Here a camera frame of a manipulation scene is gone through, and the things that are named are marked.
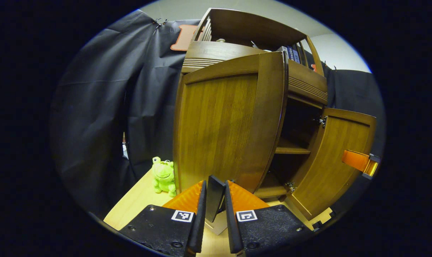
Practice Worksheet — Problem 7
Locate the wooden double-door shoe cabinet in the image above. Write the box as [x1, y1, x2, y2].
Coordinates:
[180, 8, 329, 200]

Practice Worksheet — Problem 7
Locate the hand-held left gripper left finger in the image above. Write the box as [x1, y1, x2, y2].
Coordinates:
[119, 180, 207, 257]

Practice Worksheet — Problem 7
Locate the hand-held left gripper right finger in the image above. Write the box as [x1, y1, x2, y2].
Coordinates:
[224, 180, 313, 257]

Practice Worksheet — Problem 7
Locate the green frog plush toy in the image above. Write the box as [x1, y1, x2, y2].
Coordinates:
[151, 156, 177, 198]

